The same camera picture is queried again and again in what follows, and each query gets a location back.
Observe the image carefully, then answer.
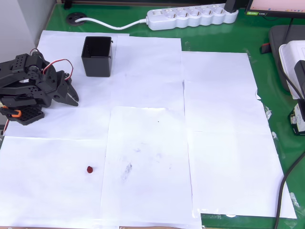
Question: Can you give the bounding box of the white power cable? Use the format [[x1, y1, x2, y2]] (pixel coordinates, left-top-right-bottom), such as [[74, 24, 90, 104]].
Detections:
[[75, 18, 148, 31]]

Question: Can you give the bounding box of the black plug adapter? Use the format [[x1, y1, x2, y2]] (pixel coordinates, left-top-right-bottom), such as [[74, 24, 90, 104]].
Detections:
[[224, 0, 239, 12]]

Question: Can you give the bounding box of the thin black camera cable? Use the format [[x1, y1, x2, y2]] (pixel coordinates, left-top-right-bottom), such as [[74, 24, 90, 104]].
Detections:
[[282, 66, 301, 99]]

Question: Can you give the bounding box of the white power strip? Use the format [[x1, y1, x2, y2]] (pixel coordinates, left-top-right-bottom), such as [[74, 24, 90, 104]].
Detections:
[[145, 4, 239, 31]]

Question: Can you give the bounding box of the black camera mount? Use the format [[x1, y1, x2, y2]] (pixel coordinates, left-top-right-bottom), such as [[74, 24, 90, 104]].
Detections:
[[294, 59, 305, 100]]

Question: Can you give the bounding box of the black plastic box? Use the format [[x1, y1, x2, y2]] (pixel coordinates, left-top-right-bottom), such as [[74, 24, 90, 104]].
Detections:
[[81, 36, 114, 78]]

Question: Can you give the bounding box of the black computer monitor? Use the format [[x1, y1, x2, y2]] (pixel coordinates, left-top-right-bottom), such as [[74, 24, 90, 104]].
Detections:
[[245, 0, 305, 19]]

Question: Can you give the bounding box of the thick black cable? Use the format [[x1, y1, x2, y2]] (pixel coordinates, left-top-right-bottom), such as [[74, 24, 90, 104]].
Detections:
[[274, 150, 305, 229]]

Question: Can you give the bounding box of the black cable grommet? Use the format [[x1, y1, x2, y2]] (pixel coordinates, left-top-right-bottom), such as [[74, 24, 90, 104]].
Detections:
[[66, 12, 87, 26]]

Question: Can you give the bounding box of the thin black monitor cable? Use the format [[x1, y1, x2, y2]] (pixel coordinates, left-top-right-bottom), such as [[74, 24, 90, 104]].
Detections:
[[285, 17, 294, 40]]

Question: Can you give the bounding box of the orange black table clamp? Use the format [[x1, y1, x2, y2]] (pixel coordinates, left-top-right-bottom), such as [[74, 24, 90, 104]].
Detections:
[[0, 106, 22, 118]]

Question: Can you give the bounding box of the white paper sheet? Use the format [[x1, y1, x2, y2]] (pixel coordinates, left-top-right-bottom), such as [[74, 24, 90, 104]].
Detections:
[[35, 30, 131, 79], [100, 105, 203, 229], [110, 78, 186, 111], [116, 35, 184, 83], [3, 76, 112, 140], [0, 135, 120, 229], [181, 51, 262, 100], [187, 130, 298, 219], [183, 80, 273, 134]]

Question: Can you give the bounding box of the dark grey pad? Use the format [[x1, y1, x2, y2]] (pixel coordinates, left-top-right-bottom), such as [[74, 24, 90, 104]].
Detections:
[[268, 24, 305, 93]]

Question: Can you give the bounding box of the red white servo wire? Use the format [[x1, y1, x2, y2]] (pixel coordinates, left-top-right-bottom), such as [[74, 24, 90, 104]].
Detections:
[[42, 59, 74, 81]]

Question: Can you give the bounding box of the white plastic case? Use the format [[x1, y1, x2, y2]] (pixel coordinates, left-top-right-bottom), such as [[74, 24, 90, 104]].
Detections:
[[278, 40, 305, 100]]

